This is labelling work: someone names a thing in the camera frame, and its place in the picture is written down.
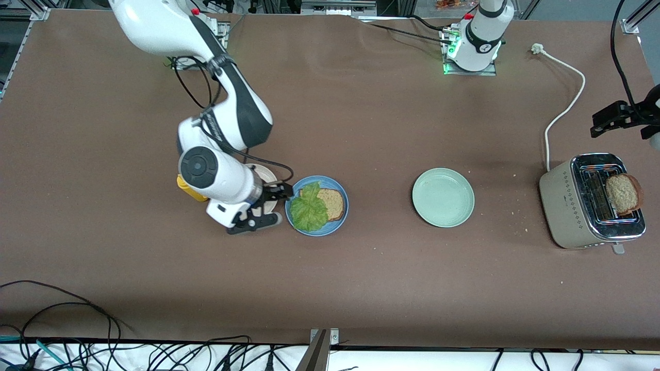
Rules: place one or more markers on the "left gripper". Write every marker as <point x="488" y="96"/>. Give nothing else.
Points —
<point x="640" y="111"/>

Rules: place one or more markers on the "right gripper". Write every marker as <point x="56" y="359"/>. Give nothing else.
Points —
<point x="271" y="194"/>

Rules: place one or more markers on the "green lettuce leaf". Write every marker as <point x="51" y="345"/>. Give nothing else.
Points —
<point x="309" y="211"/>

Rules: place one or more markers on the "brown bread slice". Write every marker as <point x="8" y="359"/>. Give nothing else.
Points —
<point x="335" y="203"/>
<point x="624" y="195"/>

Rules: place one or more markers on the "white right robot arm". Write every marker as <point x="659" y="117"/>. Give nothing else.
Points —
<point x="242" y="108"/>

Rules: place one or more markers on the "beige round plate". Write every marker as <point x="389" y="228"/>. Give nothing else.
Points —
<point x="265" y="175"/>

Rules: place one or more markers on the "blue round plate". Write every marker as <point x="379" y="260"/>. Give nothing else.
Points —
<point x="334" y="226"/>

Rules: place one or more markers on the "mint green round plate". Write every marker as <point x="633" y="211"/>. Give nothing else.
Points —
<point x="443" y="197"/>

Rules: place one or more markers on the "yellow squeeze bottle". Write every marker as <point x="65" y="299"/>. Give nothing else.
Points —
<point x="192" y="196"/>

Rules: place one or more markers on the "beige chrome toaster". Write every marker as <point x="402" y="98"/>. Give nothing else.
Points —
<point x="564" y="206"/>

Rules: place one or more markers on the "brown table cover sheet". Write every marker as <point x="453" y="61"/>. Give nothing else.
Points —
<point x="361" y="283"/>

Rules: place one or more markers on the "orange packet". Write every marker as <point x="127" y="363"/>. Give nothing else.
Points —
<point x="454" y="4"/>

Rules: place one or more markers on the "aluminium frame corner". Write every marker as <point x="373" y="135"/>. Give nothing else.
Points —
<point x="31" y="10"/>
<point x="637" y="20"/>

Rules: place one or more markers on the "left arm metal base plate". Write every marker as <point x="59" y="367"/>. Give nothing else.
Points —
<point x="466" y="73"/>

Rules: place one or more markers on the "grey metal camera bracket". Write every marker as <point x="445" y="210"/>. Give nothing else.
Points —
<point x="314" y="355"/>

